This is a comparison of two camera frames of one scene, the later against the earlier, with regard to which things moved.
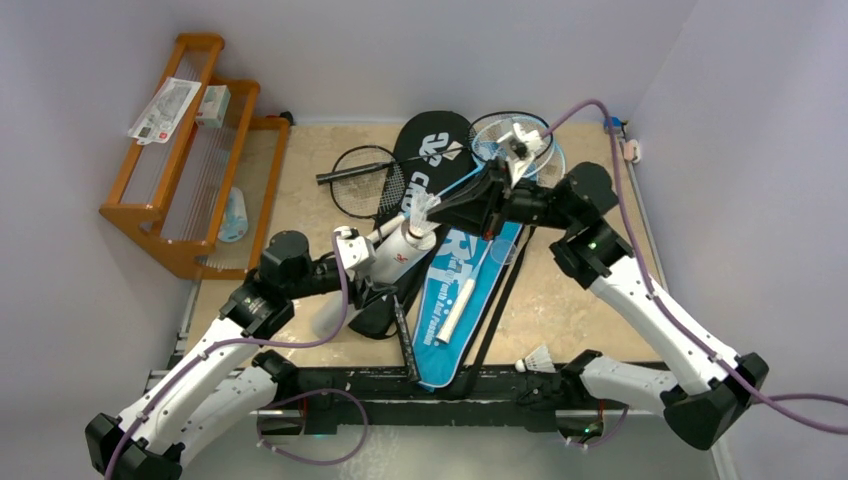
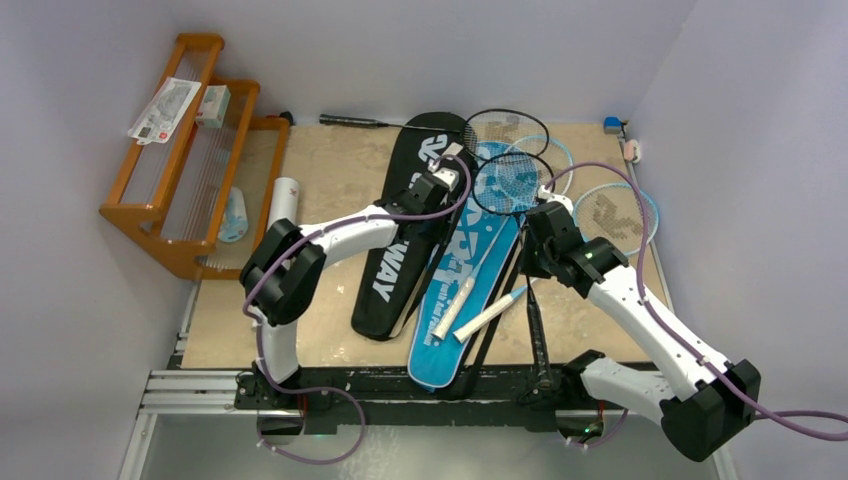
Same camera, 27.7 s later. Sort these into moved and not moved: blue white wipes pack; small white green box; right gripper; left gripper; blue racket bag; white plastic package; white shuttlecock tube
Moved: white shuttlecock tube; right gripper; left gripper
Not moved: white plastic package; small white green box; blue white wipes pack; blue racket bag
